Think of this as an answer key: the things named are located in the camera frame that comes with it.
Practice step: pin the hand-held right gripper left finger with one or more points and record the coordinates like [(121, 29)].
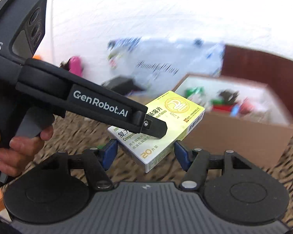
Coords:
[(109, 152)]

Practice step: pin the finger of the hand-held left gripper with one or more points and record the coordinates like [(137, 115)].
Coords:
[(153, 126)]

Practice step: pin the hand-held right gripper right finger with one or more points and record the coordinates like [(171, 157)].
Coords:
[(182, 153)]

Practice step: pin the yellow medicine box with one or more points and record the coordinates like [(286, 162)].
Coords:
[(178, 117)]

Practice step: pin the brown cardboard box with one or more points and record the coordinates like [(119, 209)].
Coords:
[(234, 136)]

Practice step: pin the person's left hand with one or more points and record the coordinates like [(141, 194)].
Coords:
[(24, 151)]

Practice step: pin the letter-printed tablecloth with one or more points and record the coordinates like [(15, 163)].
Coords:
[(88, 132)]

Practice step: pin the pink bottle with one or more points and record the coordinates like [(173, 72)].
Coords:
[(75, 64)]

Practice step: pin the small black case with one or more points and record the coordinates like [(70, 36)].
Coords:
[(119, 84)]

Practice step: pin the floral plastic bag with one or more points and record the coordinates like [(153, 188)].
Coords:
[(166, 61)]

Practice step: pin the dark brown wooden board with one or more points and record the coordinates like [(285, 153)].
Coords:
[(263, 65)]

